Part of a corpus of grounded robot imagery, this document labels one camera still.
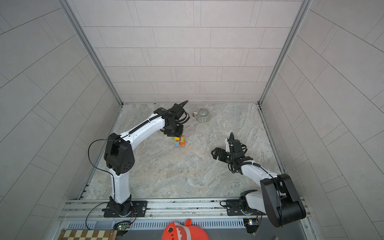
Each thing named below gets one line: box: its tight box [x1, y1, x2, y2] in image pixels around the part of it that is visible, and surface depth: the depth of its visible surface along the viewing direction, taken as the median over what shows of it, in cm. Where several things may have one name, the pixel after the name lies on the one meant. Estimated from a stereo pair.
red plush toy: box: [162, 219, 210, 240], surface depth 61 cm
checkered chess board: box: [57, 229, 118, 240], surface depth 63 cm
